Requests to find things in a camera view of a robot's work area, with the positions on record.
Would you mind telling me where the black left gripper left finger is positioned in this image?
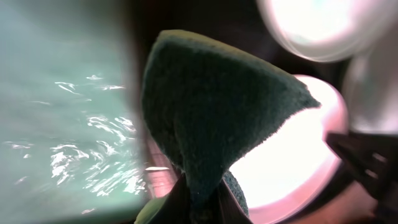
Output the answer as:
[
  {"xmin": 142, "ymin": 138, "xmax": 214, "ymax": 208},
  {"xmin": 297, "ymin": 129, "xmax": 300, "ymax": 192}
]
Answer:
[{"xmin": 149, "ymin": 174, "xmax": 190, "ymax": 224}]

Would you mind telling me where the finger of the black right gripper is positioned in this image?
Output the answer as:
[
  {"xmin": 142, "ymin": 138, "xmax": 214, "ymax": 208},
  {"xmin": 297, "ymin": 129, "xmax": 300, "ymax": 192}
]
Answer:
[{"xmin": 326, "ymin": 133, "xmax": 397, "ymax": 224}]

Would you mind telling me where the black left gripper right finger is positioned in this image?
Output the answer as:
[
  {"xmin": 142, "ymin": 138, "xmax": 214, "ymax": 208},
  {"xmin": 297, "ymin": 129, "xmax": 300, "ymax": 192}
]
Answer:
[{"xmin": 216, "ymin": 180, "xmax": 252, "ymax": 224}]

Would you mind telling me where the pink plate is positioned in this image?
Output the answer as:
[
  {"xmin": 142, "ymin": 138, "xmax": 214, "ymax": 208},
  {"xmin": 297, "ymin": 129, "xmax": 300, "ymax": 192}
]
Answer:
[{"xmin": 146, "ymin": 74, "xmax": 349, "ymax": 224}]

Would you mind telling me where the dark green sponge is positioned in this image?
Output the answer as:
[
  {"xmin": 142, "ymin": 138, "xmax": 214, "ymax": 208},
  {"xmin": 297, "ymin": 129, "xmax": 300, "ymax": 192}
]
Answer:
[{"xmin": 141, "ymin": 30, "xmax": 320, "ymax": 208}]

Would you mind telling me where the green plate with stain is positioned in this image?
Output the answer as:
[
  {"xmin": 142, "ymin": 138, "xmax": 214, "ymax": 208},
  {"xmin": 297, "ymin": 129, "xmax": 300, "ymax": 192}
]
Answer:
[{"xmin": 256, "ymin": 0, "xmax": 398, "ymax": 63}]

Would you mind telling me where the green rectangular soap tray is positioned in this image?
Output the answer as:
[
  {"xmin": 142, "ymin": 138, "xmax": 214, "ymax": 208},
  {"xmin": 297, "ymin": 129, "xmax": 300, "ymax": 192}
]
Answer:
[{"xmin": 1, "ymin": 0, "xmax": 146, "ymax": 224}]

